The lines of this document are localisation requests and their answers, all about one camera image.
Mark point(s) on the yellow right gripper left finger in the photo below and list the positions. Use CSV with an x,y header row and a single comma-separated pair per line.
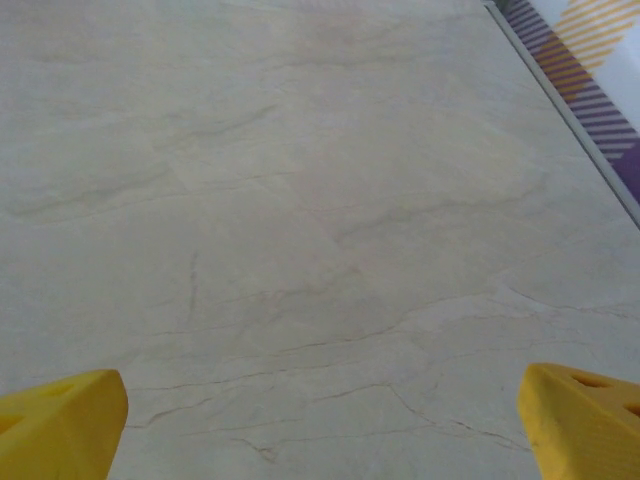
x,y
60,435

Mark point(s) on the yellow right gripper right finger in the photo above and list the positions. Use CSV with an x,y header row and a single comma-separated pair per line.
x,y
575,440

